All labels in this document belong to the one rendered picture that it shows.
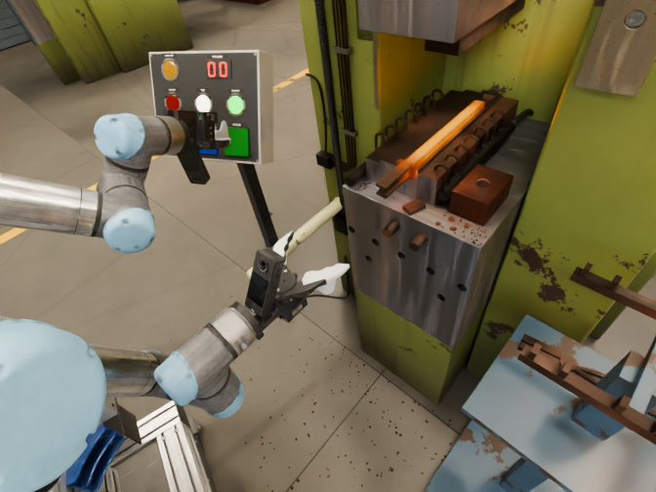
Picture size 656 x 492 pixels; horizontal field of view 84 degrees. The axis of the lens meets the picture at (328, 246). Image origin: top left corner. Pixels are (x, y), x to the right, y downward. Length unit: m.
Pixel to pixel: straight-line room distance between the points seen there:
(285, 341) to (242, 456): 0.49
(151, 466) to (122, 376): 0.88
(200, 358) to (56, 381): 0.28
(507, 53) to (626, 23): 0.50
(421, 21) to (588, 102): 0.33
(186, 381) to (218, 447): 1.07
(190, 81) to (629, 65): 0.95
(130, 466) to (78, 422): 1.17
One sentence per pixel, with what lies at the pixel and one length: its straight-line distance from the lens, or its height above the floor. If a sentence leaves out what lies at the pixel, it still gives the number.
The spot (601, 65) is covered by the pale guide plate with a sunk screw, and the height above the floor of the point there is 1.22.
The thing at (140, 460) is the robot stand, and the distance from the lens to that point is 1.55.
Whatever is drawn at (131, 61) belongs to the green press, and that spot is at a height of 0.10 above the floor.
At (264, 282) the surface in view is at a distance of 0.61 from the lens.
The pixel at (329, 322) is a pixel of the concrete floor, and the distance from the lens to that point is 1.77.
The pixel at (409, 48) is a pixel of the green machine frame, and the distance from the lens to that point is 1.11.
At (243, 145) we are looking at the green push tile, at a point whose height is 1.00.
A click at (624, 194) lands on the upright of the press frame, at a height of 1.00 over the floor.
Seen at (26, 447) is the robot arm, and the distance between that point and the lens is 0.37.
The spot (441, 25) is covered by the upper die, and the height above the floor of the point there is 1.29.
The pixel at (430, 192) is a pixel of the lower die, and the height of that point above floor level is 0.95.
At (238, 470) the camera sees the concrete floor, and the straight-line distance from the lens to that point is 1.62.
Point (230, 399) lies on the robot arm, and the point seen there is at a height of 0.88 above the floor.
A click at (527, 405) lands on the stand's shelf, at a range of 0.93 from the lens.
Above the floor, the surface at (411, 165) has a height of 1.01.
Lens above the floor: 1.50
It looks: 47 degrees down
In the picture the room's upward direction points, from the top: 10 degrees counter-clockwise
